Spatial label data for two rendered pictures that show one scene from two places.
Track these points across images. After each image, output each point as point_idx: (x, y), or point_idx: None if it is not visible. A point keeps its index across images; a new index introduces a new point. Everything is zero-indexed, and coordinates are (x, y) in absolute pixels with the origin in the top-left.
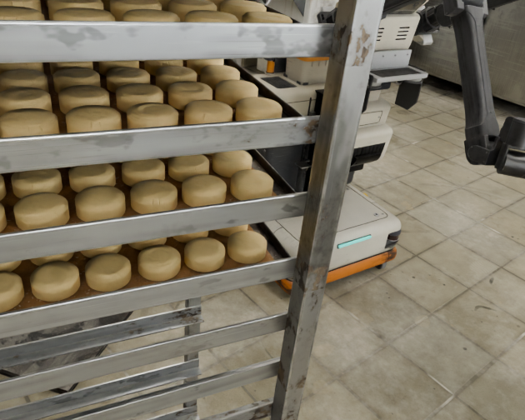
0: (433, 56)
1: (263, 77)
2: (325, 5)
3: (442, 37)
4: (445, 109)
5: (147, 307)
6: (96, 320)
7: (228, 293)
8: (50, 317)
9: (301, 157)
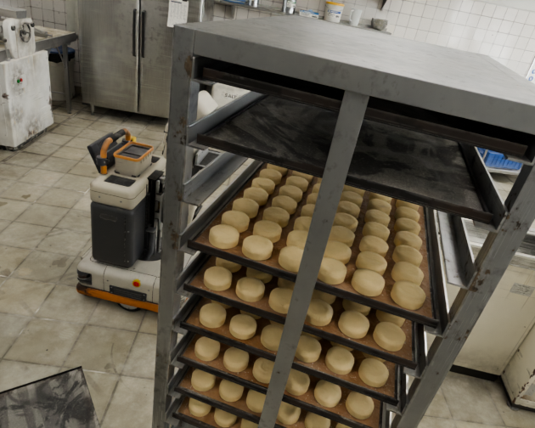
0: (106, 93)
1: (104, 179)
2: (16, 71)
3: (109, 79)
4: (135, 134)
5: (97, 385)
6: (73, 420)
7: (137, 340)
8: None
9: (144, 224)
